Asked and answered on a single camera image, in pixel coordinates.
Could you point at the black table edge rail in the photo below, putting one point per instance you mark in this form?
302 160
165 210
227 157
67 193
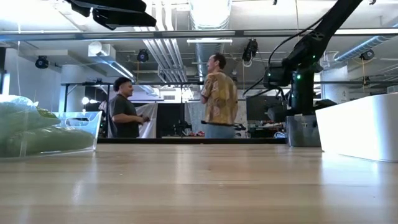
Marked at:
186 140

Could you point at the white ceiling box unit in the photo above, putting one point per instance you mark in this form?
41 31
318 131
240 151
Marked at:
105 49

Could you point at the clear plastic basket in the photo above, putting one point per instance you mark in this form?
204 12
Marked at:
87 124

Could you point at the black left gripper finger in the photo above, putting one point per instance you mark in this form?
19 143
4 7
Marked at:
124 19
118 4

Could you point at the green toy cucumber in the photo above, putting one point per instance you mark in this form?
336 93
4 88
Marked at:
21 119
49 140

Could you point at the pale blue ceiling duct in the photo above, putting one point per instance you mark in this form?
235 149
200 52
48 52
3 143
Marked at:
357 49

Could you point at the grey translucent basket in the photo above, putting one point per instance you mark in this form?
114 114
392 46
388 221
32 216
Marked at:
303 133

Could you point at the person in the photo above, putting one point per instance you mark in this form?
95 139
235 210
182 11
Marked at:
219 96
122 115

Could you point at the background black robot arm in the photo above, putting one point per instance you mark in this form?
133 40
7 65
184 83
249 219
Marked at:
241 127

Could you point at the white ceiling light strip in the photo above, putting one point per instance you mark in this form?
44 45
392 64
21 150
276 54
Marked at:
210 40

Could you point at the black computer monitor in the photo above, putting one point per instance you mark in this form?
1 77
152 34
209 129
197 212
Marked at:
255 109

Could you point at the grey overhead frame bar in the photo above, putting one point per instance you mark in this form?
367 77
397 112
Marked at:
186 33

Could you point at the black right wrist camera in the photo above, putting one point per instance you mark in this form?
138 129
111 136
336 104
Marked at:
276 76

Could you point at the white hanging cloth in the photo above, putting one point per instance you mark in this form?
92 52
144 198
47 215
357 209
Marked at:
150 121

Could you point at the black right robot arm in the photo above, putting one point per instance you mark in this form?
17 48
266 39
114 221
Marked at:
326 25

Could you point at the black background rig frame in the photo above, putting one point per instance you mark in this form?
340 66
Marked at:
171 83

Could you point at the white plastic basket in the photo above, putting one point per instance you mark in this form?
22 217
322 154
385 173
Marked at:
357 130

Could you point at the silver round ceiling duct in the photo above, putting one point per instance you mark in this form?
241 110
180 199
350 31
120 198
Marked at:
210 31

